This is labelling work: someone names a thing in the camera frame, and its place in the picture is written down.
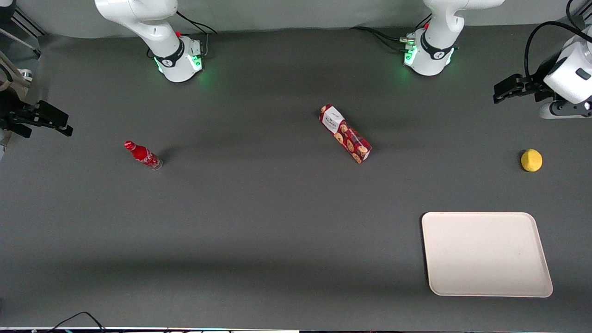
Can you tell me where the yellow lemon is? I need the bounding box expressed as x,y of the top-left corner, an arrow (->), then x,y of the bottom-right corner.
521,149 -> 543,173

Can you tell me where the red cola bottle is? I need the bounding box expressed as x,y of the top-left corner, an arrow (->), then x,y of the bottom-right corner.
123,140 -> 163,171

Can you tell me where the beige rectangular tray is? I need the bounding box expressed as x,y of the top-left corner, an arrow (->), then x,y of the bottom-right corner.
421,212 -> 554,298

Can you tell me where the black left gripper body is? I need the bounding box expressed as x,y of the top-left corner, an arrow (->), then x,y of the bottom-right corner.
521,72 -> 557,103

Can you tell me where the black right arm base cable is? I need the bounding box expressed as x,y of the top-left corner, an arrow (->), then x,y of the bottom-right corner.
147,11 -> 218,60

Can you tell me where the beige cable loop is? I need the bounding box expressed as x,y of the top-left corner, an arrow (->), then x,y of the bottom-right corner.
0,50 -> 33,93

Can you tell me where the black left arm base cable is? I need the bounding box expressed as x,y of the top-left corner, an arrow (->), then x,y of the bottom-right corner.
350,14 -> 433,52

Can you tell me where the black arm base cable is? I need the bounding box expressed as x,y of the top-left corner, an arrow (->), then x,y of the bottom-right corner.
147,11 -> 218,60
350,14 -> 433,52

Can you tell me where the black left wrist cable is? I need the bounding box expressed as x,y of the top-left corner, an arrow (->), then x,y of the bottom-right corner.
524,0 -> 592,80

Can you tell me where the red cookie box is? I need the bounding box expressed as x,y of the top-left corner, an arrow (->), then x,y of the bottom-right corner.
319,104 -> 373,164

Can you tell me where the aluminium frame rail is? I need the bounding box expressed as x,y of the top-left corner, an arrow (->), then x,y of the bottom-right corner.
0,6 -> 48,59

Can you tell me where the black cable at table edge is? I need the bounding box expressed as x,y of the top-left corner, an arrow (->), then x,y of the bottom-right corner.
45,311 -> 108,333

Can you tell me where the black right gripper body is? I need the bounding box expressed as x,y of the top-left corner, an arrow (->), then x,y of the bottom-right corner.
0,95 -> 43,139

